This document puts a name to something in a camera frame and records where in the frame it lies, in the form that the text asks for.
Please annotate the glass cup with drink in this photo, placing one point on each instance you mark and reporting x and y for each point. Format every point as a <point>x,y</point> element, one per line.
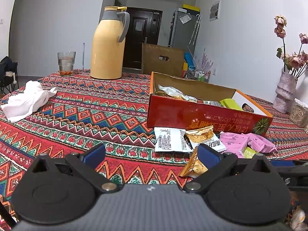
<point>66,61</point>

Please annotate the pink textured vase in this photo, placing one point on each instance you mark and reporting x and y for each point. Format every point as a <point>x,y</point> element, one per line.
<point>285,92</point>

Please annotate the clear cracker packet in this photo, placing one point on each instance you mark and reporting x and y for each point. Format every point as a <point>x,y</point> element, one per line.
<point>174,93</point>

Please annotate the red cardboard snack box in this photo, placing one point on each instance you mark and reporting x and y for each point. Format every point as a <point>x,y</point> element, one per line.
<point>164,111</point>

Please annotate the yellow thermos jug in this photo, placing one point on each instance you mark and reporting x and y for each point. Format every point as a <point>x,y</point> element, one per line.
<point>108,44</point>

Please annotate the small cracker packet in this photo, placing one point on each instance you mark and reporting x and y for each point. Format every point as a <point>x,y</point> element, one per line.
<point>194,168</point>

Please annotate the green snack bar packet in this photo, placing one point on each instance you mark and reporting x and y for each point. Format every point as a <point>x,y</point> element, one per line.
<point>230,104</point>

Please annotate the clear plastic storage jar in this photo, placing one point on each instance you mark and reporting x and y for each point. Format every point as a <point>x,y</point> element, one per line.
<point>298,113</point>

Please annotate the wall electrical panel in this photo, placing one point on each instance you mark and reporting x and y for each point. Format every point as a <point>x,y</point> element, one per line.
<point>214,11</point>

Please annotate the yellow box on fridge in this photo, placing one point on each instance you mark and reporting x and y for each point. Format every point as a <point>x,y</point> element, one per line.
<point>190,7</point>

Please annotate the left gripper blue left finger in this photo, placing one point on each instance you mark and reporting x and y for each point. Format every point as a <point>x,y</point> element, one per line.
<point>94,156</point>

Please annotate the wire rack with bottles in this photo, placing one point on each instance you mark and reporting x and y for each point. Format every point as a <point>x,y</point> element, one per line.
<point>196,74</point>

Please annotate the dark entrance door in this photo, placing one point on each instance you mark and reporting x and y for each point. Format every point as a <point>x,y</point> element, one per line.
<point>144,28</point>

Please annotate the dried pink roses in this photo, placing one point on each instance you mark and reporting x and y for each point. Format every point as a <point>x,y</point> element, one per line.
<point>293,51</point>

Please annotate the white printed sachet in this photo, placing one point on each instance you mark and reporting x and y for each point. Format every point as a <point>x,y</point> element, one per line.
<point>171,140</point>

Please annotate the white barcode cracker packet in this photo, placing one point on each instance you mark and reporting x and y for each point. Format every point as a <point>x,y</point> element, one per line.
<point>205,136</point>

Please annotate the wooden chair back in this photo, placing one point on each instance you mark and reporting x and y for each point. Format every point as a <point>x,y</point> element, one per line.
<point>161,59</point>

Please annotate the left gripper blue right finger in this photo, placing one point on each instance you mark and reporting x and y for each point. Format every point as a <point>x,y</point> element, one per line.
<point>208,156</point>

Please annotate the pink snack packet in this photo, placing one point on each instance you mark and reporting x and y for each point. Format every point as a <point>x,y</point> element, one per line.
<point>260,144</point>
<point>234,143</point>

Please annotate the grey refrigerator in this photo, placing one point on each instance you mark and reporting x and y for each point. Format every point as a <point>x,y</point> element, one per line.
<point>183,31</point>

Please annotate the white crumpled cloth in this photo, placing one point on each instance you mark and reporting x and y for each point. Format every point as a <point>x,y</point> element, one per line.
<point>22,105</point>

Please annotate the patterned red tablecloth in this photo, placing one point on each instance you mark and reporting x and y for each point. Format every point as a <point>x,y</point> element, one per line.
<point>85,112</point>

